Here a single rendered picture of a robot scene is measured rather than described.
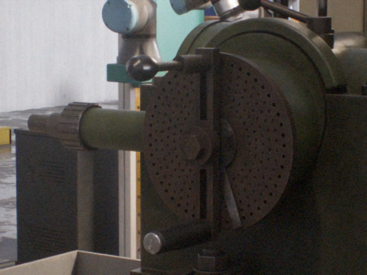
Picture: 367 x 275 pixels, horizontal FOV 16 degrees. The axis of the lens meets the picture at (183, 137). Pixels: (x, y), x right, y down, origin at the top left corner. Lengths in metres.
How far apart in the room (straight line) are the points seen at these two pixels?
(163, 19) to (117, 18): 0.42
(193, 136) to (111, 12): 2.79
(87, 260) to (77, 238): 0.65
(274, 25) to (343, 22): 0.36
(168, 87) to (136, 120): 0.08
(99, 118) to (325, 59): 0.27
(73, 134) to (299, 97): 0.28
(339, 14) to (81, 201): 2.85
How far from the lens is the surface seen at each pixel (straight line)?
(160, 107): 1.35
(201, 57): 1.27
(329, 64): 1.34
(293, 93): 1.33
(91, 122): 1.44
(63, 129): 1.46
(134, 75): 1.20
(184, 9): 4.02
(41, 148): 4.58
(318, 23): 1.41
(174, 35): 4.48
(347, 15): 1.71
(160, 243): 1.23
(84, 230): 4.50
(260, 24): 1.38
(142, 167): 1.48
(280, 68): 1.34
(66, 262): 3.83
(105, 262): 3.80
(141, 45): 4.17
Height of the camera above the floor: 1.33
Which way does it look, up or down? 6 degrees down
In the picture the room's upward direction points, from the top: straight up
